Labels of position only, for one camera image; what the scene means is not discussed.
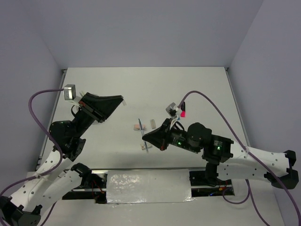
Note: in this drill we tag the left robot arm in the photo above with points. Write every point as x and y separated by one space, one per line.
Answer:
58 174

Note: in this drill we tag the white staple box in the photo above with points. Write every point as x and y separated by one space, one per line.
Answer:
146 146

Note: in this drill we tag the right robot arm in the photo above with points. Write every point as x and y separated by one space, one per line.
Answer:
227 159

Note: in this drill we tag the black mounting rail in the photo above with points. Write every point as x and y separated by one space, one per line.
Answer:
200 187

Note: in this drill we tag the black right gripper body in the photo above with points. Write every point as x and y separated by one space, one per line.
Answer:
172 133

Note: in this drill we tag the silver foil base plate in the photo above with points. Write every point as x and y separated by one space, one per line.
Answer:
148 186

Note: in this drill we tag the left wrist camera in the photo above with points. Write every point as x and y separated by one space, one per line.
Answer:
69 92

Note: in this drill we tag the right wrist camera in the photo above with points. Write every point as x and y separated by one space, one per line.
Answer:
174 112

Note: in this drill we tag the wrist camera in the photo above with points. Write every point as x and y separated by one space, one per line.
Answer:
174 112
69 92

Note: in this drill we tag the beige long eraser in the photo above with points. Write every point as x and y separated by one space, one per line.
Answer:
153 124

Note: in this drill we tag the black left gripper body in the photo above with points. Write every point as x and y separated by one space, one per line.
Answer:
88 110

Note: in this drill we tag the pink capped black highlighter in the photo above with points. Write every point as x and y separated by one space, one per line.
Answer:
183 109

